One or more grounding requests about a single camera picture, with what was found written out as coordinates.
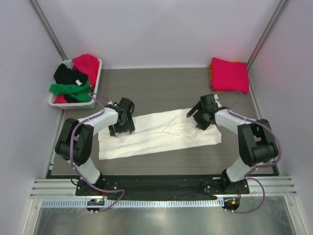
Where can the crumpled green t-shirt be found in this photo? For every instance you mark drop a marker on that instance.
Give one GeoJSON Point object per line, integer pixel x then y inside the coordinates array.
{"type": "Point", "coordinates": [71, 93]}

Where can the white plastic laundry basket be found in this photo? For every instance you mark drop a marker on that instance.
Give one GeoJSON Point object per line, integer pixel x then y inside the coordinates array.
{"type": "Point", "coordinates": [82, 105]}

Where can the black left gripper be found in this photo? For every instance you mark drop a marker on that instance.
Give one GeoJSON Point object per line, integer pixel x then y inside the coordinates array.
{"type": "Point", "coordinates": [129, 127]}

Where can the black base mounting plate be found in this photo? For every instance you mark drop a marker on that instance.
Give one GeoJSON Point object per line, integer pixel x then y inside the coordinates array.
{"type": "Point", "coordinates": [172, 187]}

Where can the white printed t-shirt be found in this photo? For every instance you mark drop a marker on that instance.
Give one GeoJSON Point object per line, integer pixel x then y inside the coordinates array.
{"type": "Point", "coordinates": [157, 132]}

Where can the left aluminium frame post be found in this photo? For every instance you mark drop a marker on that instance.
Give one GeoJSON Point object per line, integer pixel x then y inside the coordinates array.
{"type": "Point", "coordinates": [48, 29]}

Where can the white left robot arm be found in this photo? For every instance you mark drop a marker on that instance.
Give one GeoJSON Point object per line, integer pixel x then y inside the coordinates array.
{"type": "Point", "coordinates": [74, 143]}

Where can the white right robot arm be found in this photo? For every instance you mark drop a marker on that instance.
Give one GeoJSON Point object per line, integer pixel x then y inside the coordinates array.
{"type": "Point", "coordinates": [257, 143]}

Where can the right aluminium frame post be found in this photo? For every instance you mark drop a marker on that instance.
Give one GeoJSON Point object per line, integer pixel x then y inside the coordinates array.
{"type": "Point", "coordinates": [280, 8]}

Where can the aluminium front rail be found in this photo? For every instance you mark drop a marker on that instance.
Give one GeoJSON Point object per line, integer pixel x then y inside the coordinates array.
{"type": "Point", "coordinates": [63, 188]}

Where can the folded pink t-shirt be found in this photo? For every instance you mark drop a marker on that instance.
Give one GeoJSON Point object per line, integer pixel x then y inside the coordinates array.
{"type": "Point", "coordinates": [240, 76]}

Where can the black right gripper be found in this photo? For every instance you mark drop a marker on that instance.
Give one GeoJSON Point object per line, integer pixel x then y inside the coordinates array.
{"type": "Point", "coordinates": [202, 125]}

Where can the crumpled pink t-shirt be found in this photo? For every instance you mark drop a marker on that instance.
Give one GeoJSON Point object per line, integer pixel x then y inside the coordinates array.
{"type": "Point", "coordinates": [89, 65]}

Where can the aluminium frame post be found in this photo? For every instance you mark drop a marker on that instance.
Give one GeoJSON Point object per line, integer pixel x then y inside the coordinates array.
{"type": "Point", "coordinates": [48, 29]}
{"type": "Point", "coordinates": [280, 8]}

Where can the white slotted cable duct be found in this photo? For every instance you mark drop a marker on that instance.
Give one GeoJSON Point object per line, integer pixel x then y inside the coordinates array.
{"type": "Point", "coordinates": [123, 204]}

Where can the crumpled black t-shirt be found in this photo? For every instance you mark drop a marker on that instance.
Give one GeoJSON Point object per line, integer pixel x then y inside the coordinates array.
{"type": "Point", "coordinates": [64, 75]}

